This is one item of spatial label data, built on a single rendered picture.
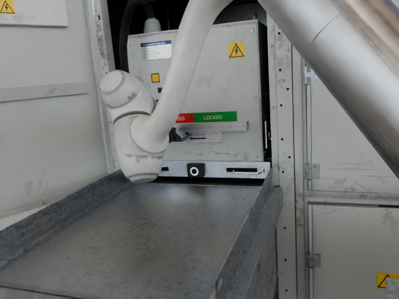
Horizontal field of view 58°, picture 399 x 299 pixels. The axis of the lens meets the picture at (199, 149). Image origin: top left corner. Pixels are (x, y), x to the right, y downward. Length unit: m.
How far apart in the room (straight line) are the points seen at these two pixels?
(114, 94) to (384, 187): 0.83
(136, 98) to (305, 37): 0.59
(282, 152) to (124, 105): 0.55
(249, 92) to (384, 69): 0.88
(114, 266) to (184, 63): 0.46
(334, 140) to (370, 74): 0.80
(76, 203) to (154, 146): 0.42
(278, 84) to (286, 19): 0.76
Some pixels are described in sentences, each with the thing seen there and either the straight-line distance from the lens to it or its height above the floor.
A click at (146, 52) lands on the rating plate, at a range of 1.35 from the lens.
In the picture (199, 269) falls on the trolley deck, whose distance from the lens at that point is 0.77.
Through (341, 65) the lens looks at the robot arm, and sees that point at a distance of 0.39.
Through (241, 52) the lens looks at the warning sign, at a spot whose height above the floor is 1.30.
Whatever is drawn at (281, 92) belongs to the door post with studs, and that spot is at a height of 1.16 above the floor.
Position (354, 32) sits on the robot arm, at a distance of 0.39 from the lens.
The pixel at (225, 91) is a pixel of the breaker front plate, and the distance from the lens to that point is 1.25.
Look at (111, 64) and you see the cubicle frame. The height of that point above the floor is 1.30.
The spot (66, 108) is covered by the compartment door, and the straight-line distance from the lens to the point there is 1.36.
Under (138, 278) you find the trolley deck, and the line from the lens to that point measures 0.77.
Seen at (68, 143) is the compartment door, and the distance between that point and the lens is 1.37.
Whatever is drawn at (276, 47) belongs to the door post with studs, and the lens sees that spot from 1.17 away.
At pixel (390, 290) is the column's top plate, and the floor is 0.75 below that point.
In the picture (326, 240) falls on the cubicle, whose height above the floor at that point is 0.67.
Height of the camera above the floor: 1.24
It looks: 12 degrees down
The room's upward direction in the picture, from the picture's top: 5 degrees counter-clockwise
